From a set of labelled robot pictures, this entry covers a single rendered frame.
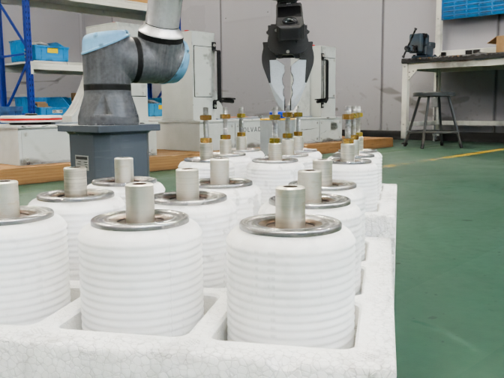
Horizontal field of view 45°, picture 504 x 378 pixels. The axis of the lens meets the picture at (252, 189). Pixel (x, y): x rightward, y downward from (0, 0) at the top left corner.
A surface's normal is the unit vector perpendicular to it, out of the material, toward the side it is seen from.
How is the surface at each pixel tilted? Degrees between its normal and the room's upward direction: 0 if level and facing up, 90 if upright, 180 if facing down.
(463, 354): 0
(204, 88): 90
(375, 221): 90
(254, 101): 90
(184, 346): 0
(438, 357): 0
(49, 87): 90
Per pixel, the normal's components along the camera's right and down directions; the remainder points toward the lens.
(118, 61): 0.57, 0.13
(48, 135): 0.74, 0.08
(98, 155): 0.04, 0.13
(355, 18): -0.68, 0.11
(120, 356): -0.21, 0.13
